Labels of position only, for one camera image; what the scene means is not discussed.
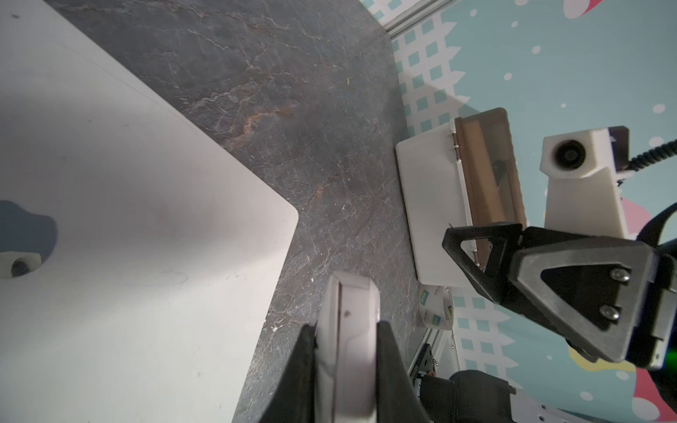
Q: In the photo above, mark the clear tape roll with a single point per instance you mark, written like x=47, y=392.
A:
x=436, y=307

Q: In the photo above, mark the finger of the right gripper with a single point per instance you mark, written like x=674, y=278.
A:
x=484, y=254

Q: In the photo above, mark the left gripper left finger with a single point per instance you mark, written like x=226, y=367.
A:
x=294, y=398

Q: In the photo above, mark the brown lidded storage box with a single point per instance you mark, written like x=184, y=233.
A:
x=460, y=174

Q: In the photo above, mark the silver laptop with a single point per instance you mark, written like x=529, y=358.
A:
x=138, y=258

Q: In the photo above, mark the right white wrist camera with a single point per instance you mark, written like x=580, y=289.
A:
x=583, y=170

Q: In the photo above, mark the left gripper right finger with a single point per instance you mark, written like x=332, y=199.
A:
x=396, y=400

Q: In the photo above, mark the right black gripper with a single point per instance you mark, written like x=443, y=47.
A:
x=612, y=299

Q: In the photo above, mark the white wireless mouse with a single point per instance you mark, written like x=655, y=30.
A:
x=346, y=350

